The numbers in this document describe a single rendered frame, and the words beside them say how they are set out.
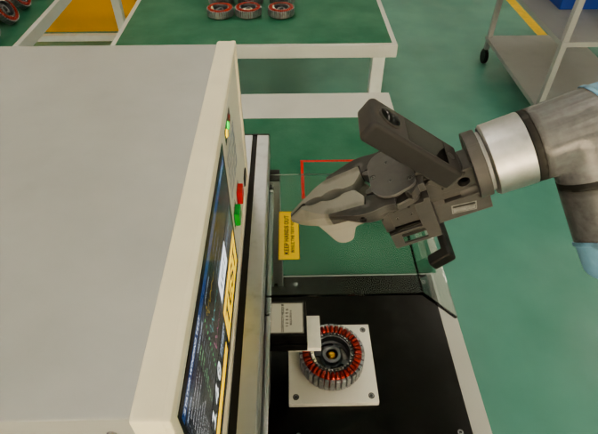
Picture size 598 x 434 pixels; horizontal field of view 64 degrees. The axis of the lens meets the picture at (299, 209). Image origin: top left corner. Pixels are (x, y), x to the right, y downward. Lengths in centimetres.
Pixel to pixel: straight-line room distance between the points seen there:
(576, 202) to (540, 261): 175
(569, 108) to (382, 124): 17
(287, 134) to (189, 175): 105
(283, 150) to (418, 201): 89
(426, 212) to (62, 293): 35
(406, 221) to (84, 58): 40
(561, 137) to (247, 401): 38
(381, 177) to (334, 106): 106
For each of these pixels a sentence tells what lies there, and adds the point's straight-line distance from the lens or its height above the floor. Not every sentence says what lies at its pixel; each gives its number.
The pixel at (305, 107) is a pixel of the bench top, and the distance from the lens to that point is 155.
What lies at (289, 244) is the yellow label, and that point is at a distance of 67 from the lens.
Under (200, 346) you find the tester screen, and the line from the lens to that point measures 35.
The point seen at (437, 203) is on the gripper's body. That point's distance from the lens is 54.
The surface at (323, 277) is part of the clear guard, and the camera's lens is 63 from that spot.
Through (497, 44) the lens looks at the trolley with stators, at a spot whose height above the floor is 18.
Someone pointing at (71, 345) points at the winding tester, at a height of 132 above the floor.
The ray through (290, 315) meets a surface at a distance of 77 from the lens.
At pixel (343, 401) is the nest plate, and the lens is 86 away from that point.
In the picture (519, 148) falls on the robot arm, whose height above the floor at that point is 129.
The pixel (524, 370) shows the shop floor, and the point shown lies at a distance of 193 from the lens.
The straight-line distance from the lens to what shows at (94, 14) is 419.
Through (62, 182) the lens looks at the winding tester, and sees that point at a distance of 42.
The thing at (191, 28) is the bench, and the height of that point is 75.
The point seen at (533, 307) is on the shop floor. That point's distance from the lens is 211.
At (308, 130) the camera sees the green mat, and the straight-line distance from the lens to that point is 144.
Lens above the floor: 156
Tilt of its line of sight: 44 degrees down
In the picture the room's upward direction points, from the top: straight up
